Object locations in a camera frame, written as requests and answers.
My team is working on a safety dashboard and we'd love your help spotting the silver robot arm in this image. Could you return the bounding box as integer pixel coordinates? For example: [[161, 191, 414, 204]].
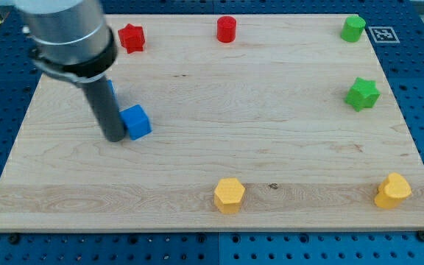
[[0, 0, 117, 88]]

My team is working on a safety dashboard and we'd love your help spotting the yellow hexagon block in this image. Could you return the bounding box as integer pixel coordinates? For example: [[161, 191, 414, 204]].
[[213, 177, 246, 214]]

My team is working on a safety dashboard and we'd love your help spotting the light wooden board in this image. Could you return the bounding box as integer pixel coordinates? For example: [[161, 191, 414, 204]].
[[0, 14, 424, 233]]

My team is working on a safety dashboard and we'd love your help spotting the blue cube block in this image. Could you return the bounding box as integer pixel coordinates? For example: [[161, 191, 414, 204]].
[[120, 105, 152, 141]]

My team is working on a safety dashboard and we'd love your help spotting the red cylinder block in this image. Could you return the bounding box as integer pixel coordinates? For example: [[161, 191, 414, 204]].
[[216, 15, 237, 43]]

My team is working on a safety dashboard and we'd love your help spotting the blue block behind rod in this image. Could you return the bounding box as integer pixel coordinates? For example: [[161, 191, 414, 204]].
[[107, 79, 118, 105]]

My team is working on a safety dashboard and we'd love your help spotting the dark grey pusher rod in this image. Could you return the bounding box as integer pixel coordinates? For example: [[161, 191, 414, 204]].
[[80, 76, 126, 142]]

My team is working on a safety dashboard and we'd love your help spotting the red star block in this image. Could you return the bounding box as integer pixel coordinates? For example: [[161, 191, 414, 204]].
[[118, 24, 146, 54]]

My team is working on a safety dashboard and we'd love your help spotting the green star block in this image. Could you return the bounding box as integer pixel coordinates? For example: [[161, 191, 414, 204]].
[[344, 77, 381, 112]]

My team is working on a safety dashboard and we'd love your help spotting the green cylinder block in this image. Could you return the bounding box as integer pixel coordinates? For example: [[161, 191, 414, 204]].
[[340, 15, 366, 43]]

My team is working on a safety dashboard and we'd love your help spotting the yellow heart block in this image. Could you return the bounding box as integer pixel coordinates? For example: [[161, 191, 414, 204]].
[[374, 172, 412, 209]]

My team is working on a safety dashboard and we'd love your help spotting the white fiducial marker tag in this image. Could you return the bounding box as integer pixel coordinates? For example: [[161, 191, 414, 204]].
[[368, 26, 400, 43]]

